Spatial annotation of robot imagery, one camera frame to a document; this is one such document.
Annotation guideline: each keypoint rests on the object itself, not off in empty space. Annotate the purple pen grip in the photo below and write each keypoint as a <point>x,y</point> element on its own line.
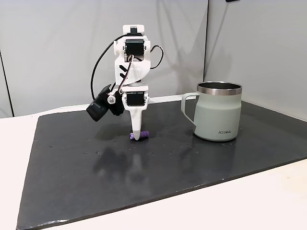
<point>144,134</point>

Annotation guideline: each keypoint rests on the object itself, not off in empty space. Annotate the dark grey table mat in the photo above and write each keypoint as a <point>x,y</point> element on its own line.
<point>168,179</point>

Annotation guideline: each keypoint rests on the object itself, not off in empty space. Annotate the sage green metal mug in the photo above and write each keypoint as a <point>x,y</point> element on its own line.
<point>217,115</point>

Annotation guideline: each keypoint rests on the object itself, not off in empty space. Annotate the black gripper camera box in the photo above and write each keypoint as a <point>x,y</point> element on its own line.
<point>98,109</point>

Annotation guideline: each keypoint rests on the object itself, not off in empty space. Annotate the small black wall object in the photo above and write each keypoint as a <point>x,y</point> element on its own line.
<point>232,0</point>

